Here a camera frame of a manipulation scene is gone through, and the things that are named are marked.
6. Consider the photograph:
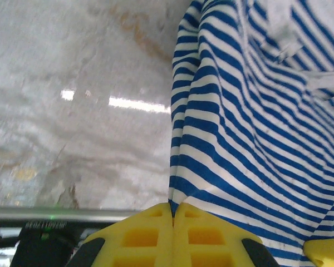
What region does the blue white striped tank top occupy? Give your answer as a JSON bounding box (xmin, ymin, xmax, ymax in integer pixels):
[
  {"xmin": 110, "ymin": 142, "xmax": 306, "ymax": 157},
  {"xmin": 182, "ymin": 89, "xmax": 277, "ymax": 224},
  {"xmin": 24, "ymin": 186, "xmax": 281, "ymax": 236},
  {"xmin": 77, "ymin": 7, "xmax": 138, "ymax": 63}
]
[{"xmin": 168, "ymin": 0, "xmax": 334, "ymax": 267}]

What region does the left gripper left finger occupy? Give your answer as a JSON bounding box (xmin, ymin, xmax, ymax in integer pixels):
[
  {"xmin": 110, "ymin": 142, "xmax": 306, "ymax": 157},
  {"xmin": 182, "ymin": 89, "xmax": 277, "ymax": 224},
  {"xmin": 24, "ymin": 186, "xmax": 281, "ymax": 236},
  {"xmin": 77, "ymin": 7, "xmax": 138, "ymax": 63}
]
[{"xmin": 65, "ymin": 202, "xmax": 175, "ymax": 267}]

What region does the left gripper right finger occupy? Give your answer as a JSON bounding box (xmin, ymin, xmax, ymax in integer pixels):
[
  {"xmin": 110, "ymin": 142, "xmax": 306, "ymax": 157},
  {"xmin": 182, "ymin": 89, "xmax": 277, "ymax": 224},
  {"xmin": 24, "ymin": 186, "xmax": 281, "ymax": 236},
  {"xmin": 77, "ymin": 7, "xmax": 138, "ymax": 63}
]
[{"xmin": 173, "ymin": 202, "xmax": 281, "ymax": 267}]

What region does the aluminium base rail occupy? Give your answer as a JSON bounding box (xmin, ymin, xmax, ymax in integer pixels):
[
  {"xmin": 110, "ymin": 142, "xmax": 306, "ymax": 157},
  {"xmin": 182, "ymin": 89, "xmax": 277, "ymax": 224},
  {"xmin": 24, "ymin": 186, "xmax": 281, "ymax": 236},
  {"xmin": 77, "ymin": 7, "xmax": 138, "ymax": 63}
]
[{"xmin": 0, "ymin": 206, "xmax": 145, "ymax": 267}]

